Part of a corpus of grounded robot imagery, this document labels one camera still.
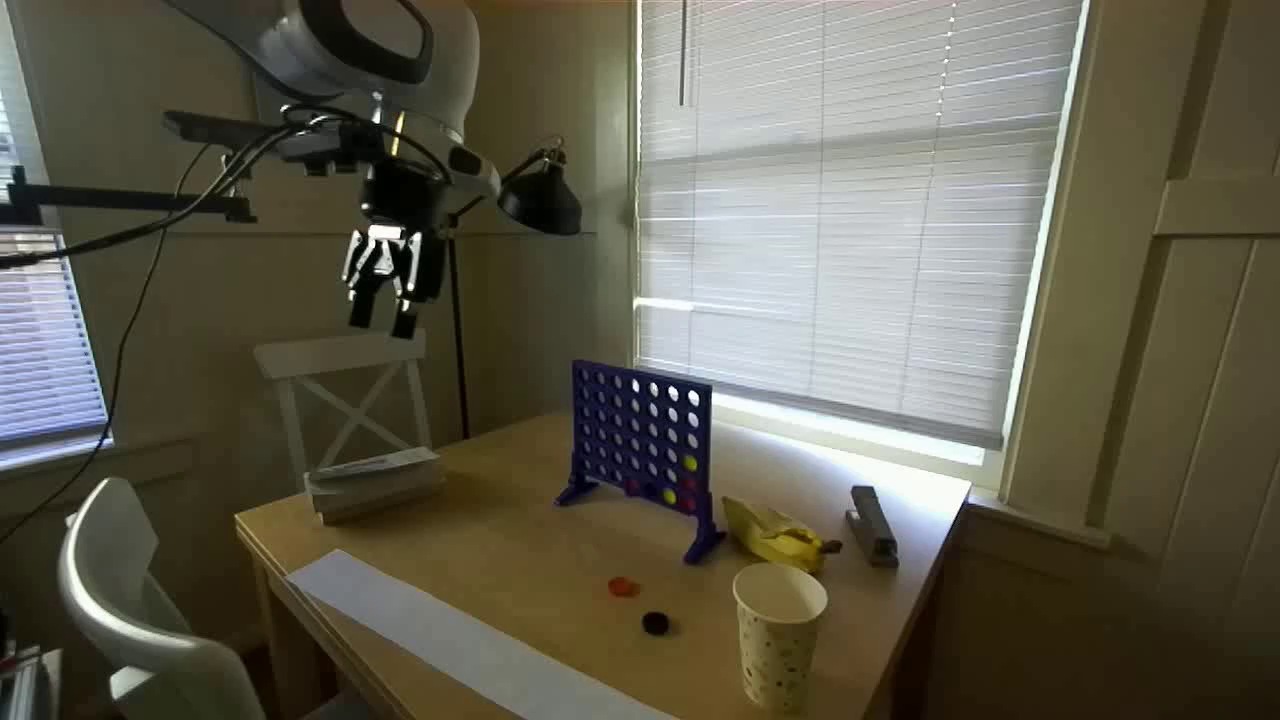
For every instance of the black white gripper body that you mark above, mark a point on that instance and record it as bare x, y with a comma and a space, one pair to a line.
403, 200

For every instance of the thick pale book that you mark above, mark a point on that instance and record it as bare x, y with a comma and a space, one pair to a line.
382, 496

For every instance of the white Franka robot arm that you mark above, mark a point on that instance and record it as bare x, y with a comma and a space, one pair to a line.
315, 44

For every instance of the white cross-back chair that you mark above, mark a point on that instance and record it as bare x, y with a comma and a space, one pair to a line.
340, 363

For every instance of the black floor lamp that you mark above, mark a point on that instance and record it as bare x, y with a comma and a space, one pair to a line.
541, 200

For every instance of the light wooden table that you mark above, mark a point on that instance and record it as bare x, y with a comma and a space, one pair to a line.
532, 533

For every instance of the blue connect four board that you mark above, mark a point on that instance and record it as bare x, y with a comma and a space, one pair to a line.
625, 433

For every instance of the small white window blind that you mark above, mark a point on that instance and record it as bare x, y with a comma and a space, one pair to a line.
45, 346

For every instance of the yellow game disc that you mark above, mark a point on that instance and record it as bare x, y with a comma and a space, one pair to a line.
689, 466
670, 496

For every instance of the blind tilt wand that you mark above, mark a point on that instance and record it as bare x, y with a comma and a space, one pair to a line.
685, 54

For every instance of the white paper strip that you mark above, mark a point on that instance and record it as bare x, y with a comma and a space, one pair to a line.
454, 638

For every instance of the orange game disc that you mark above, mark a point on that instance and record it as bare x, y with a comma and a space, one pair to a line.
623, 585

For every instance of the white molded chair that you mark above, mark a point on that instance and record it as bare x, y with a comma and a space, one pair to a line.
121, 585

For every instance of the black game disc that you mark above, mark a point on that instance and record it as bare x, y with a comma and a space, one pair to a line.
658, 622

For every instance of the yellow banana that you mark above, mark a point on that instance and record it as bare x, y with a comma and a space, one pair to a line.
774, 539

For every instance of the large white window blind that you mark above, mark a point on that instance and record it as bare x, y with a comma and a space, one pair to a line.
854, 214

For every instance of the dotted paper cup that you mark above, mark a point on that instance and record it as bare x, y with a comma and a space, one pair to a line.
778, 643

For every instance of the black remote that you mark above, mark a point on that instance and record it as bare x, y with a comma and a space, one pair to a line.
868, 520

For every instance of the white panelled door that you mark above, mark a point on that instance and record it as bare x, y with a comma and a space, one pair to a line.
1174, 334

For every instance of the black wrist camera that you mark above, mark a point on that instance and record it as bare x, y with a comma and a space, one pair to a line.
320, 143

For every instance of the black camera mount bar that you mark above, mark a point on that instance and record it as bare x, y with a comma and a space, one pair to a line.
121, 200

